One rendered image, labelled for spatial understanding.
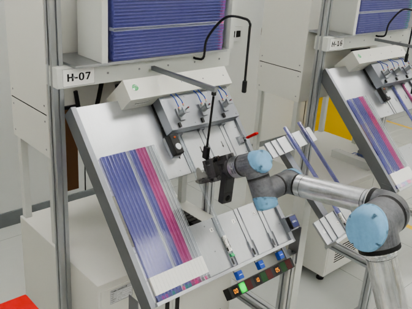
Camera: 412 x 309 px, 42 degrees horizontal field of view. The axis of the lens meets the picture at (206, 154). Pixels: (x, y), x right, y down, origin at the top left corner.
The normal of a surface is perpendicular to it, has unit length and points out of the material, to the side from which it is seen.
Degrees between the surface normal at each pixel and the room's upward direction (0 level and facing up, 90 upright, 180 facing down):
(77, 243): 0
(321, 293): 0
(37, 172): 90
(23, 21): 90
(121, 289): 90
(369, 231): 83
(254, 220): 48
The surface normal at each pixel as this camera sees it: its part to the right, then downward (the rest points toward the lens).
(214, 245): 0.54, -0.39
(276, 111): 0.66, 0.32
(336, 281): 0.06, -0.93
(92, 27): -0.75, 0.21
